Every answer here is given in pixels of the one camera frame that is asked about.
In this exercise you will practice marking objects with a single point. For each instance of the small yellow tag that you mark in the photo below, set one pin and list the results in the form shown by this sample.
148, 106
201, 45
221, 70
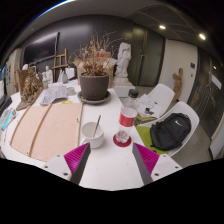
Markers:
66, 102

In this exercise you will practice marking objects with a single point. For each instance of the white plaster bust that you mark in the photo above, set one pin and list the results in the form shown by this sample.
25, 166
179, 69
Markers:
49, 74

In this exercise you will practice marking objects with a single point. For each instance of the metal spoon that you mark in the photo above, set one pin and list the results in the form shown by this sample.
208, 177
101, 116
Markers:
97, 125

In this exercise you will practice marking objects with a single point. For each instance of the black wall screen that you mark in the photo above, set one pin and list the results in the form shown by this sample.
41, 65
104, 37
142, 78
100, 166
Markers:
40, 48

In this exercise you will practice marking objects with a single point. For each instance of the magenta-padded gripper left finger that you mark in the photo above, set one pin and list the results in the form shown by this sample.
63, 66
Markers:
74, 159

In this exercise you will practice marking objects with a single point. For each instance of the clear red-labelled plastic bottle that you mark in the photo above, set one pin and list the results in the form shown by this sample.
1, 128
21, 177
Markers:
127, 118

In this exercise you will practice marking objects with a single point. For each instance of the round recessed ceiling light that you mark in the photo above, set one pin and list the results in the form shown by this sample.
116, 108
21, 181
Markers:
202, 36
162, 27

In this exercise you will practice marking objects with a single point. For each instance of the dark round pot saucer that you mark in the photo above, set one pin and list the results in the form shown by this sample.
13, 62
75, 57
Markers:
95, 101

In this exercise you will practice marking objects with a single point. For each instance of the carved wooden figure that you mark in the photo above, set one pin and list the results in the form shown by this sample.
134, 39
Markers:
177, 83

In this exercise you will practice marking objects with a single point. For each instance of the green seat cushion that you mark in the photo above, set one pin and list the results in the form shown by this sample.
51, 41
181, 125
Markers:
145, 136

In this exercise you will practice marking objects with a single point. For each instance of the beige wooden drawing board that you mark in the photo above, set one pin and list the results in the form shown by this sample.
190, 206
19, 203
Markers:
50, 130

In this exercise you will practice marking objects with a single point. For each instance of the small grey cup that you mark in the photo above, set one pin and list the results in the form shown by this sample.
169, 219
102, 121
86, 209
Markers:
71, 91

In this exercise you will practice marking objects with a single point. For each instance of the black backpack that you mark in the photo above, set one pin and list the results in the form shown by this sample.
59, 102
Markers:
170, 131

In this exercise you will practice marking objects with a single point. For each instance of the stack of papers and books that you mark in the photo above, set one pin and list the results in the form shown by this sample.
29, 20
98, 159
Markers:
148, 105

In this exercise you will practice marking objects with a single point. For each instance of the dried plant in dark pot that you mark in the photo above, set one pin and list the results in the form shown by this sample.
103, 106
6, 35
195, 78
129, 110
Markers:
94, 85

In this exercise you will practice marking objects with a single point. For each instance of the wooden easel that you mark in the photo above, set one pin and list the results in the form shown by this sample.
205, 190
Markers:
60, 63

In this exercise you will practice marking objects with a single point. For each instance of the flat round red coaster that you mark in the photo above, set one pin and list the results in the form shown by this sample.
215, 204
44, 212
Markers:
116, 142

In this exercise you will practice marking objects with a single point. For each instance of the white ceramic mug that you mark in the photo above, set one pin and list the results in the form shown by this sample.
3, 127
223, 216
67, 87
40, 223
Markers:
88, 138

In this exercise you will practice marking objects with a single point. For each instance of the colourful painted sheet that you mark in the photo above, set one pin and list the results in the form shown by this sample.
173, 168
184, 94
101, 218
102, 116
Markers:
7, 118

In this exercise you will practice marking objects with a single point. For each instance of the printed paper sheets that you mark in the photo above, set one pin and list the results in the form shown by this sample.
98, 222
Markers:
53, 95

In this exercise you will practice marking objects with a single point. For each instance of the dried branch wooden sculpture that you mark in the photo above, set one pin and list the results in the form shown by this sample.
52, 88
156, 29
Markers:
30, 88

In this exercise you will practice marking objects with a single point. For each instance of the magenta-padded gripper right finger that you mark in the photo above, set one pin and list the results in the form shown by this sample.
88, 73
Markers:
148, 159

